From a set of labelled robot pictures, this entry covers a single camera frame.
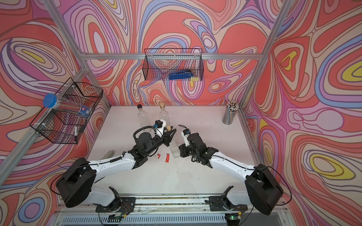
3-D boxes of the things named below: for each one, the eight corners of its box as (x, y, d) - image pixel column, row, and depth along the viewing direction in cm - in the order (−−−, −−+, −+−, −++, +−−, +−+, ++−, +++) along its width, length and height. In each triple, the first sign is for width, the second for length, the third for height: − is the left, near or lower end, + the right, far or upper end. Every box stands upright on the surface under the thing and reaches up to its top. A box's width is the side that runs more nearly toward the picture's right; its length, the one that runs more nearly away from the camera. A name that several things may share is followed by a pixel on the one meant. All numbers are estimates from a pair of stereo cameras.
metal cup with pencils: (222, 124, 109) (228, 108, 95) (221, 117, 114) (226, 100, 100) (233, 124, 109) (240, 108, 95) (231, 117, 114) (237, 100, 100)
